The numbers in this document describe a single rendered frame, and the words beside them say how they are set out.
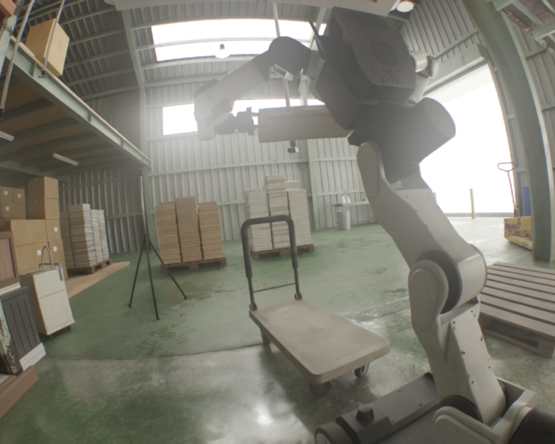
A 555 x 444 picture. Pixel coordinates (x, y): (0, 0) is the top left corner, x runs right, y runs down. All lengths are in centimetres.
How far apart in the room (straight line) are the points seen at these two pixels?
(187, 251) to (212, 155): 511
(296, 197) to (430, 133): 429
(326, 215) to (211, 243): 582
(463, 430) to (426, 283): 34
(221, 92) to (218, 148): 827
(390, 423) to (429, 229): 53
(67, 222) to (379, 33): 519
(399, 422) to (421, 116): 78
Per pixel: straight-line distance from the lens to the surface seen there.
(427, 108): 63
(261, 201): 470
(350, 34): 78
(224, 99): 86
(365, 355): 114
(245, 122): 113
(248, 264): 165
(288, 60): 81
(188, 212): 447
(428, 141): 64
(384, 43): 83
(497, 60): 381
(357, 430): 80
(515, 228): 472
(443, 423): 71
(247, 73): 85
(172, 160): 915
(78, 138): 629
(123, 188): 945
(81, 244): 523
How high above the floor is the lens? 80
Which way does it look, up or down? 2 degrees down
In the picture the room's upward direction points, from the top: 6 degrees counter-clockwise
